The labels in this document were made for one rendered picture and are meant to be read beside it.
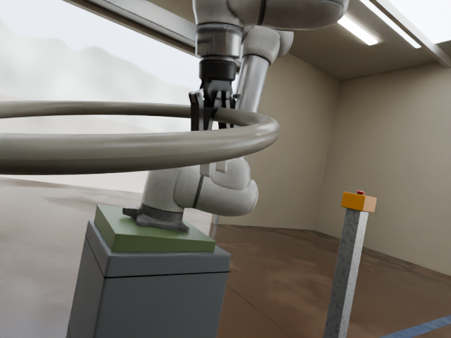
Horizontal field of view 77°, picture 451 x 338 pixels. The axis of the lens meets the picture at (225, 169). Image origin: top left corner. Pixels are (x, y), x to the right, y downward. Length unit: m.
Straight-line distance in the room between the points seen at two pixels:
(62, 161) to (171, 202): 0.77
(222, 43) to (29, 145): 0.41
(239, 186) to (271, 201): 5.74
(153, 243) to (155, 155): 0.67
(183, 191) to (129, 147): 0.75
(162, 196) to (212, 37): 0.57
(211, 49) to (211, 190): 0.52
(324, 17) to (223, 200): 0.62
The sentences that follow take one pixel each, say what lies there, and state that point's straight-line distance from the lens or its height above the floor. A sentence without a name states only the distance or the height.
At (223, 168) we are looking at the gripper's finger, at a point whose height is 1.07.
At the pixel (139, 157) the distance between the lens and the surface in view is 0.22.
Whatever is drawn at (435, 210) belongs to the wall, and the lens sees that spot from 6.64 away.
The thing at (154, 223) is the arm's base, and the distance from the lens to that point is 0.97.
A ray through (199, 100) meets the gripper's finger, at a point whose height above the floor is 1.19.
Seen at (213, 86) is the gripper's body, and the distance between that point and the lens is 0.58.
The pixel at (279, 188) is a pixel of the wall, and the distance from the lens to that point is 6.81.
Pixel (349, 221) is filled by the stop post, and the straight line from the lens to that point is 1.61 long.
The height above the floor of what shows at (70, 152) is 1.06.
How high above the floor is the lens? 1.07
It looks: 1 degrees up
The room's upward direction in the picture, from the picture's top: 10 degrees clockwise
